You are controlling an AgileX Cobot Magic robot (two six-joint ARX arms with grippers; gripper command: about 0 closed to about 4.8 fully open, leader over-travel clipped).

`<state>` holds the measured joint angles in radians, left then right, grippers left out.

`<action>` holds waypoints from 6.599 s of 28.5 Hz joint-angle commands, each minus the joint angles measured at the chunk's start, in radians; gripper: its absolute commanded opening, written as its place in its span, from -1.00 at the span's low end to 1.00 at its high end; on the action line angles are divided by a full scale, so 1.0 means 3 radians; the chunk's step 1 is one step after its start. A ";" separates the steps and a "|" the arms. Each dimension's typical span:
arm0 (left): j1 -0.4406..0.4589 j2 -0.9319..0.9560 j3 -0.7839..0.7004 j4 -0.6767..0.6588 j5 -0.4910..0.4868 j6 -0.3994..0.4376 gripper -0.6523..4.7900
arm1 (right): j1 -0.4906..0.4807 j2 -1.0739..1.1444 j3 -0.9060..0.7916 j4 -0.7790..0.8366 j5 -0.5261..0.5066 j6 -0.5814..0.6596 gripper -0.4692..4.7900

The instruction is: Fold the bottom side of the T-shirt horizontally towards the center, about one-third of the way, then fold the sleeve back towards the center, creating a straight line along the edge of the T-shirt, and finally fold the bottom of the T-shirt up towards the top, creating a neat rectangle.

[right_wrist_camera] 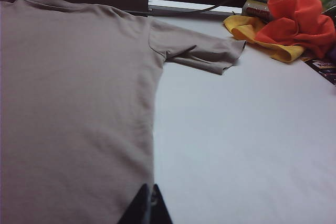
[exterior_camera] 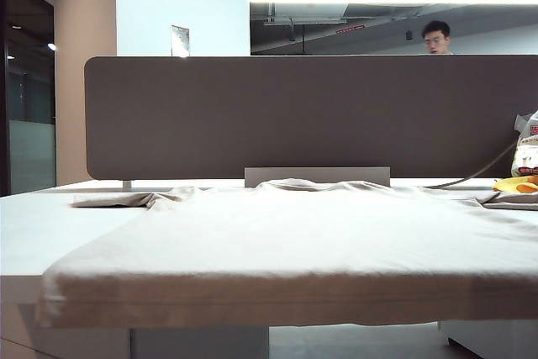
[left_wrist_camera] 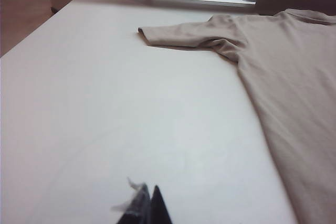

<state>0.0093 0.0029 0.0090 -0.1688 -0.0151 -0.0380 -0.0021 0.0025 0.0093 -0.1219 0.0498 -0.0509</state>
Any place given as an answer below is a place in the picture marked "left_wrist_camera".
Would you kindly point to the taped black left gripper left finger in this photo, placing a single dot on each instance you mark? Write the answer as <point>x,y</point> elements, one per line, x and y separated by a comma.
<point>137,208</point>

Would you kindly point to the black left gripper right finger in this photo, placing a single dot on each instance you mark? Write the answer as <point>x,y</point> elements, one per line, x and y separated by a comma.
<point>158,208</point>

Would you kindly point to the beige T-shirt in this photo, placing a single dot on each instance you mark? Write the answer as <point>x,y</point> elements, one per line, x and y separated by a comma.
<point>283,82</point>

